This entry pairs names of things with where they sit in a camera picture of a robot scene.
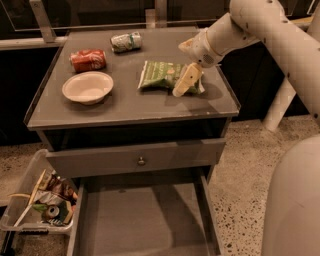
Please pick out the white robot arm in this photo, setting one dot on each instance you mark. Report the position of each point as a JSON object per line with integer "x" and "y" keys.
{"x": 292, "y": 216}

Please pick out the grey drawer cabinet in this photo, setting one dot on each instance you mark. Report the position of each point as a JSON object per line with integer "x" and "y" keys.
{"x": 129, "y": 115}

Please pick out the grey top drawer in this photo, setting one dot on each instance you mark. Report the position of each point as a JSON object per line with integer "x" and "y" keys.
{"x": 123, "y": 159}

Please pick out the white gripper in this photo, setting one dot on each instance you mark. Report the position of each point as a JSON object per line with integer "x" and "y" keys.
{"x": 201, "y": 50}

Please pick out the clear plastic bin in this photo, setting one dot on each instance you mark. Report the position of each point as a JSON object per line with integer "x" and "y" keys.
{"x": 21, "y": 216}

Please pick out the glass railing panel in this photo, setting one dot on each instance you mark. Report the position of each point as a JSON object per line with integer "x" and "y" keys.
{"x": 63, "y": 14}

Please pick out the white green soda can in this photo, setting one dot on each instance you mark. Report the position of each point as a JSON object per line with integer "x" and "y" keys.
{"x": 126, "y": 42}

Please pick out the red cola can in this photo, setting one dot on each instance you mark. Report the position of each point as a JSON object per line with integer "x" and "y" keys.
{"x": 88, "y": 60}

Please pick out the white diagonal pole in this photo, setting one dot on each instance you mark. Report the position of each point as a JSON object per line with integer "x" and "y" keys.
{"x": 279, "y": 106}

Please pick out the round metal drawer knob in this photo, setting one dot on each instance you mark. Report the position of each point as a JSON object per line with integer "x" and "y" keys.
{"x": 141, "y": 161}

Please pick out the open grey middle drawer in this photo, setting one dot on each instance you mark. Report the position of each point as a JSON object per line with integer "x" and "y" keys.
{"x": 159, "y": 213}

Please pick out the green jalapeno chip bag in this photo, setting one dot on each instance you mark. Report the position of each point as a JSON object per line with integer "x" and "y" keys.
{"x": 161, "y": 74}

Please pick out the white paper bowl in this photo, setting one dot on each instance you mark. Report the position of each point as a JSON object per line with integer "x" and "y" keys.
{"x": 88, "y": 88}

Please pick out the brown snack bag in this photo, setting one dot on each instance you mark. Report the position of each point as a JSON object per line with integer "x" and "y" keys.
{"x": 51, "y": 189}

